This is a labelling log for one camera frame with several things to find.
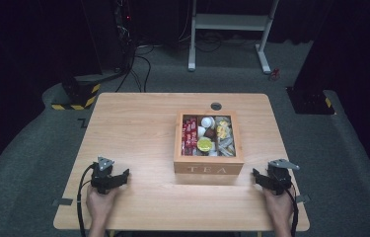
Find yellow-lid capsule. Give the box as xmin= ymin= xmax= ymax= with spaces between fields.
xmin=196 ymin=136 xmax=214 ymax=153

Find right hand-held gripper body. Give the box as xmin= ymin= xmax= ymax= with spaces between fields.
xmin=266 ymin=158 xmax=300 ymax=196

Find person's right hand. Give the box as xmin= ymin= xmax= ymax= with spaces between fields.
xmin=262 ymin=187 xmax=296 ymax=225

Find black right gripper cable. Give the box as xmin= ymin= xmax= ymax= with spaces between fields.
xmin=282 ymin=186 xmax=300 ymax=237

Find wooden tea box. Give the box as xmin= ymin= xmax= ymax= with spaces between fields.
xmin=173 ymin=110 xmax=245 ymax=176

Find grey tape strip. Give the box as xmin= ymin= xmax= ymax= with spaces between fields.
xmin=52 ymin=197 xmax=74 ymax=207
xmin=294 ymin=194 xmax=312 ymax=204

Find stack of red sachets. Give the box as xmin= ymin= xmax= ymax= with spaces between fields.
xmin=181 ymin=118 xmax=198 ymax=157

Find white metal stand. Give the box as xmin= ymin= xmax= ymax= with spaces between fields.
xmin=187 ymin=0 xmax=280 ymax=74

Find dark equipment rack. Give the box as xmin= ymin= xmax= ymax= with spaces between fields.
xmin=112 ymin=0 xmax=136 ymax=71

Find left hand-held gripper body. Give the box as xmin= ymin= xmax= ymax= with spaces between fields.
xmin=90 ymin=156 xmax=115 ymax=196

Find black floor cables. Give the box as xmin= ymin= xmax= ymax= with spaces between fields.
xmin=115 ymin=43 xmax=156 ymax=94

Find clear packets with yellow contents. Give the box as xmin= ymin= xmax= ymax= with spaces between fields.
xmin=215 ymin=118 xmax=232 ymax=139

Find person's left hand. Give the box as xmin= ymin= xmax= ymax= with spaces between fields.
xmin=86 ymin=186 xmax=120 ymax=222

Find black yellow striped base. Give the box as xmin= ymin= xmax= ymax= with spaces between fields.
xmin=51 ymin=74 xmax=102 ymax=112

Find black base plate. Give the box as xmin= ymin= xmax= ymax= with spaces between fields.
xmin=285 ymin=86 xmax=335 ymax=116

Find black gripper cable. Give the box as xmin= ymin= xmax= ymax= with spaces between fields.
xmin=76 ymin=163 xmax=96 ymax=237
xmin=282 ymin=186 xmax=300 ymax=237

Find clear grey packets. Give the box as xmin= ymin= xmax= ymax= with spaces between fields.
xmin=217 ymin=136 xmax=237 ymax=157

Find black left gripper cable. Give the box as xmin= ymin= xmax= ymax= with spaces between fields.
xmin=76 ymin=163 xmax=96 ymax=237

